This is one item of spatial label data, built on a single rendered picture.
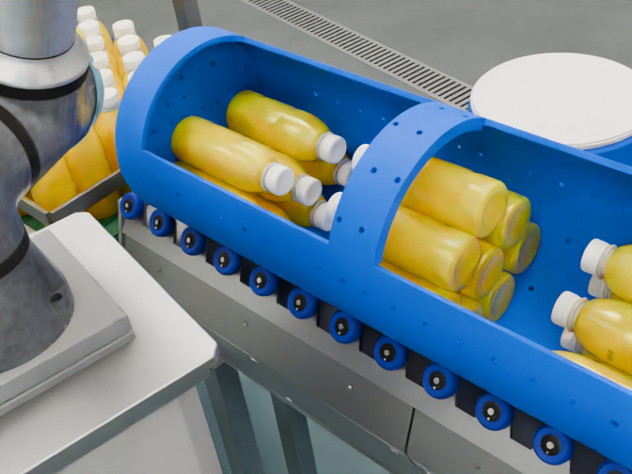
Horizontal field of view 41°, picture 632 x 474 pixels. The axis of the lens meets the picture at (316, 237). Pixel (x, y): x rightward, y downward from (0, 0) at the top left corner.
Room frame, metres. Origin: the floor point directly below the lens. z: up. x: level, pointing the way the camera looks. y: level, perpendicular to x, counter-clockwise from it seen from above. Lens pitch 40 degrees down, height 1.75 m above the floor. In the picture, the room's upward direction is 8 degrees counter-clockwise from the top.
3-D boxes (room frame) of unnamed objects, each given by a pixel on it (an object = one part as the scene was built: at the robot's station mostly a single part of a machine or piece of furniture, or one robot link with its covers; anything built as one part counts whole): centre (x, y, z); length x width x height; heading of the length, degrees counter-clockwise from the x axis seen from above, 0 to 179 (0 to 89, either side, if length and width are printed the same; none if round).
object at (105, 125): (1.24, 0.30, 0.99); 0.07 x 0.07 x 0.18
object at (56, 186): (1.14, 0.41, 0.99); 0.07 x 0.07 x 0.18
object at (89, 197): (1.22, 0.26, 0.96); 0.40 x 0.01 x 0.03; 132
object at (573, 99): (1.12, -0.41, 1.03); 0.28 x 0.28 x 0.01
